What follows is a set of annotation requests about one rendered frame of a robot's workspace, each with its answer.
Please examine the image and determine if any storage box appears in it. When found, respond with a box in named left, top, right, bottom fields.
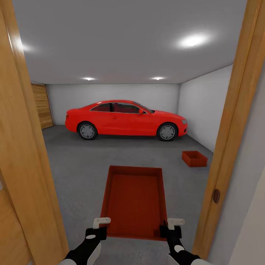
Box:
left=99, top=165, right=168, bottom=241
left=182, top=151, right=208, bottom=167

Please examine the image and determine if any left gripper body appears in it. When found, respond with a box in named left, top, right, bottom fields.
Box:
left=85, top=227, right=107, bottom=240

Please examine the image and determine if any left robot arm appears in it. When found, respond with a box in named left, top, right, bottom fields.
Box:
left=57, top=217, right=111, bottom=265

